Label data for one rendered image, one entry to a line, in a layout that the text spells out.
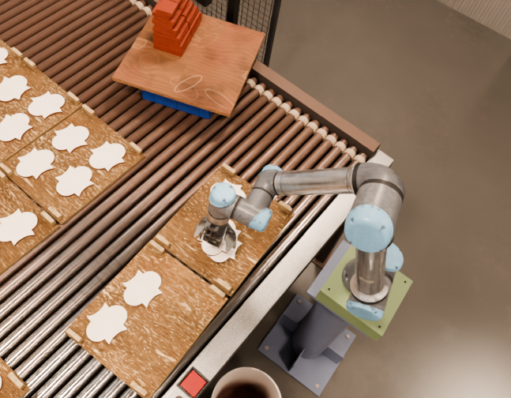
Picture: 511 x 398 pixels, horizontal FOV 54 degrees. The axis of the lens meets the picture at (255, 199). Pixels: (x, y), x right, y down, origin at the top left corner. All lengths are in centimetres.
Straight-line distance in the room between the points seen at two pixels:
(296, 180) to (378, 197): 30
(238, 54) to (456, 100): 213
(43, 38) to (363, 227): 177
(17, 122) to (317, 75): 221
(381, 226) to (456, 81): 294
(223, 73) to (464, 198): 192
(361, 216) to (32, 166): 128
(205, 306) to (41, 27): 151
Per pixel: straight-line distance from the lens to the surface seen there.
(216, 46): 224
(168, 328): 170
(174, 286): 175
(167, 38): 216
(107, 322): 172
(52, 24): 259
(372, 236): 124
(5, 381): 176
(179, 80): 210
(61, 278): 183
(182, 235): 182
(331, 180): 140
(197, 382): 167
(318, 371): 269
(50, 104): 220
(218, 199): 144
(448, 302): 307
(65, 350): 175
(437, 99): 388
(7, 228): 192
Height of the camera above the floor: 258
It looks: 59 degrees down
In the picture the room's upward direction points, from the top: 13 degrees clockwise
